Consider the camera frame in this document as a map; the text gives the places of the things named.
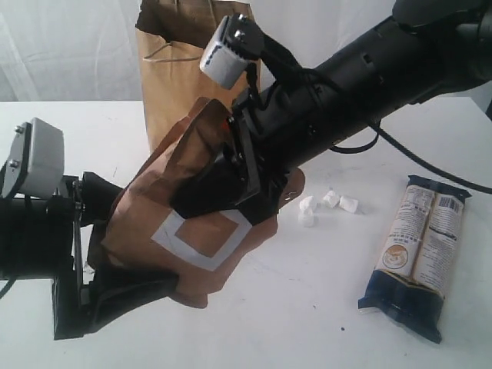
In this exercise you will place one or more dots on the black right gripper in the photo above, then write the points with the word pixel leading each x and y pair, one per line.
pixel 276 130

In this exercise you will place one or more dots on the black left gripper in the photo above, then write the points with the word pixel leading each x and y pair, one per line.
pixel 41 239

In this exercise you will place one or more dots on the brown standup pouch orange label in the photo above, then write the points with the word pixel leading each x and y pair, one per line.
pixel 143 232

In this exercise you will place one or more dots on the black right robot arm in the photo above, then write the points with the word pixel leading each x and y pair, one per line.
pixel 422 50

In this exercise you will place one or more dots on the brown paper bag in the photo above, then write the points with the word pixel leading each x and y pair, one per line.
pixel 171 37

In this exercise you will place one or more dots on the dark blue biscuit package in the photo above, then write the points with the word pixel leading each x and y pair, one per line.
pixel 409 281

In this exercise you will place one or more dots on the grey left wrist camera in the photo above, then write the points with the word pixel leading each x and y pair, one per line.
pixel 36 161

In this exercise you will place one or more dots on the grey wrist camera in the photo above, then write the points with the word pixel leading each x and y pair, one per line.
pixel 36 161
pixel 236 43

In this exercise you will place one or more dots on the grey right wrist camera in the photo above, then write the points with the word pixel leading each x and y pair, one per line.
pixel 236 43

